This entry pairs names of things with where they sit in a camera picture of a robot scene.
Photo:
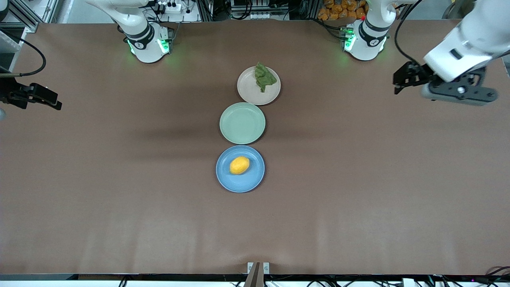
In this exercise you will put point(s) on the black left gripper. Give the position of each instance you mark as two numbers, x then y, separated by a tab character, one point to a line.
414	75

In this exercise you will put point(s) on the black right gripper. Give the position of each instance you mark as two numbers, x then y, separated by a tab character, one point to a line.
12	95

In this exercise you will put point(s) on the green lettuce leaf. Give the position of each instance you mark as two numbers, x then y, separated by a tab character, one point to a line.
263	77

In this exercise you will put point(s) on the yellow lemon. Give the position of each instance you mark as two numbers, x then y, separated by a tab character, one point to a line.
239	165

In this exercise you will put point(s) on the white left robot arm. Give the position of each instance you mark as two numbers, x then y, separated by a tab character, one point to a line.
370	40

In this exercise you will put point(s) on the grey arm base connector box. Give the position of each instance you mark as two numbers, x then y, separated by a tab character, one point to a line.
348	39
167	40

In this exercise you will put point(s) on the orange snack bags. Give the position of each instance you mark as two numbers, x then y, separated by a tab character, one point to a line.
338	10

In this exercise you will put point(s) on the white power strip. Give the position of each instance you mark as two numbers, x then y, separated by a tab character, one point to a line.
171	8

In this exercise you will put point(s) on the beige round plate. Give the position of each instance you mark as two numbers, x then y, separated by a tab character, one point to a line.
251	89

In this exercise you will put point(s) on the grey equipment rack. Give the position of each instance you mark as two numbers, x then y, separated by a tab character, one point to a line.
259	10

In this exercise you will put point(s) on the light green round plate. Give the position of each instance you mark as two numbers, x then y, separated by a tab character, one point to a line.
242	123

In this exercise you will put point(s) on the black table edge strip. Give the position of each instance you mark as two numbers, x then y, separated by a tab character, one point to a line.
119	276

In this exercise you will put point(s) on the blue round plate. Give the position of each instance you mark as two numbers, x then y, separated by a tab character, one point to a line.
239	181

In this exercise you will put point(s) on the white power adapter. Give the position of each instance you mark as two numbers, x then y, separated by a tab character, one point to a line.
408	282

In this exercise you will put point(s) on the aluminium frame bars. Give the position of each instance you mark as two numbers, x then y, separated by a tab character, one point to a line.
24	16

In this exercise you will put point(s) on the aluminium frame post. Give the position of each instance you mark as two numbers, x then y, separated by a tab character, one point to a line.
205	10

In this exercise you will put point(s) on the metal table edge bracket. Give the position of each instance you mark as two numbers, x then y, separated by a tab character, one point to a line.
258	271

